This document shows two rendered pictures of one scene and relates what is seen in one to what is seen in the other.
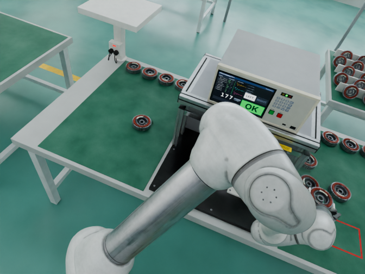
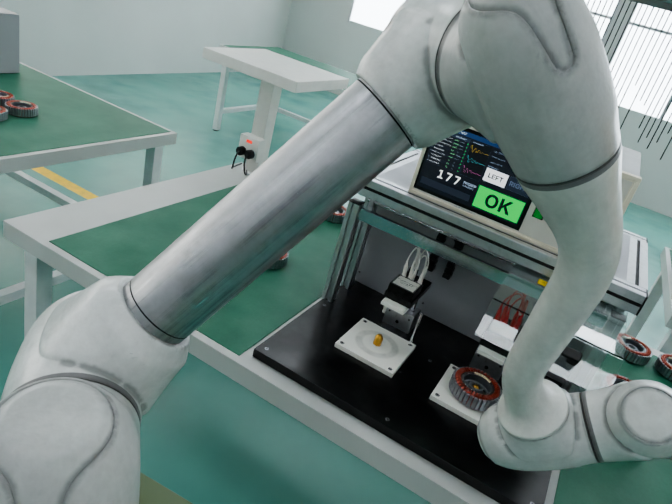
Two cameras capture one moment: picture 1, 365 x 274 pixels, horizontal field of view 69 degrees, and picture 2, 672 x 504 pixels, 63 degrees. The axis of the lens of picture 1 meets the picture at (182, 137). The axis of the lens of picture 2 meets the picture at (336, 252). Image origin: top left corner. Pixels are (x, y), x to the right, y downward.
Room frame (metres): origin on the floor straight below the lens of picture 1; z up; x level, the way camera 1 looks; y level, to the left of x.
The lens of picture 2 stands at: (-0.26, -0.19, 1.52)
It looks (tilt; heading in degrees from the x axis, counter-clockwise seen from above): 26 degrees down; 11
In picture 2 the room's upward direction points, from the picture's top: 16 degrees clockwise
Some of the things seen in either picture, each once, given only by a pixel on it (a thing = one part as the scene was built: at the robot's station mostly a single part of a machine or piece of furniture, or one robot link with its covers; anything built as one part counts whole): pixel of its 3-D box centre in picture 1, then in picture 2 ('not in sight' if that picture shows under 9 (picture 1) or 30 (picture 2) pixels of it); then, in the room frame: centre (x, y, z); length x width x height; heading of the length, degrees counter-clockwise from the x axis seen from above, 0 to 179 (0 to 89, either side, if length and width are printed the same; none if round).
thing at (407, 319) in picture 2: not in sight; (401, 315); (0.99, -0.16, 0.80); 0.08 x 0.05 x 0.06; 79
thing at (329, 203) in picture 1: (319, 198); not in sight; (0.73, -0.69, 0.91); 0.11 x 0.11 x 0.04
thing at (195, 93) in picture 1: (253, 97); (504, 215); (1.14, -0.31, 1.09); 0.68 x 0.44 x 0.05; 79
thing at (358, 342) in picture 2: not in sight; (376, 345); (0.85, -0.13, 0.78); 0.15 x 0.15 x 0.01; 79
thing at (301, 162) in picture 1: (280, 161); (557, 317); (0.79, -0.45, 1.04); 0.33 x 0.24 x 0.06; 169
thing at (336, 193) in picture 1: (339, 192); not in sight; (0.91, -0.91, 0.77); 0.11 x 0.11 x 0.04
